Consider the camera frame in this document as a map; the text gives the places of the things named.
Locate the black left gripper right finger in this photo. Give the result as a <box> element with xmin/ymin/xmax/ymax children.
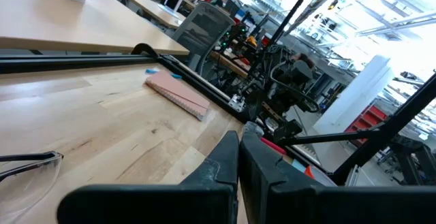
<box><xmin>239</xmin><ymin>131</ymin><xmax>436</xmax><ymax>224</ymax></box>

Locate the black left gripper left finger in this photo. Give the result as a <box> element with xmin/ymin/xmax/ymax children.
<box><xmin>56</xmin><ymin>130</ymin><xmax>240</xmax><ymax>224</ymax></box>

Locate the person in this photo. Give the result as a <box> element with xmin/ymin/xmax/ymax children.
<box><xmin>290</xmin><ymin>52</ymin><xmax>317</xmax><ymax>70</ymax></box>

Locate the blue sticky note pad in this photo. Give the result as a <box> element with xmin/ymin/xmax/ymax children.
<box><xmin>292</xmin><ymin>159</ymin><xmax>308</xmax><ymax>174</ymax></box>

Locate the pink pen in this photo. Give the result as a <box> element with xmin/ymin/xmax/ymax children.
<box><xmin>260</xmin><ymin>136</ymin><xmax>287</xmax><ymax>156</ymax></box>

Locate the white pillar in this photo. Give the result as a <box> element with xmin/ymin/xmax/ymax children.
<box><xmin>312</xmin><ymin>54</ymin><xmax>394</xmax><ymax>136</ymax></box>

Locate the red shelf unit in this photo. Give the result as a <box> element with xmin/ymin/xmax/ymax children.
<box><xmin>343</xmin><ymin>104</ymin><xmax>389</xmax><ymax>147</ymax></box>

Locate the grey office chair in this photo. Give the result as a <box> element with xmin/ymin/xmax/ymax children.
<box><xmin>171</xmin><ymin>1</ymin><xmax>236</xmax><ymax>77</ymax></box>

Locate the pink spiral notebook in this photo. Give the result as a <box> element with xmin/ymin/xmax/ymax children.
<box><xmin>144</xmin><ymin>69</ymin><xmax>211</xmax><ymax>122</ymax></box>

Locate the blue pen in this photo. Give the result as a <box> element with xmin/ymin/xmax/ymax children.
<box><xmin>145</xmin><ymin>67</ymin><xmax>183</xmax><ymax>80</ymax></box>

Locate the black curved hook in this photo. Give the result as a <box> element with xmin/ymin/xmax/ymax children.
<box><xmin>131</xmin><ymin>42</ymin><xmax>160</xmax><ymax>61</ymax></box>

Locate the narrow beige desk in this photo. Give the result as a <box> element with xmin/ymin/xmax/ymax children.
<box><xmin>102</xmin><ymin>0</ymin><xmax>187</xmax><ymax>29</ymax></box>

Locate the large beige desk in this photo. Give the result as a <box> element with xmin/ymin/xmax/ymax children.
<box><xmin>0</xmin><ymin>0</ymin><xmax>190</xmax><ymax>57</ymax></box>

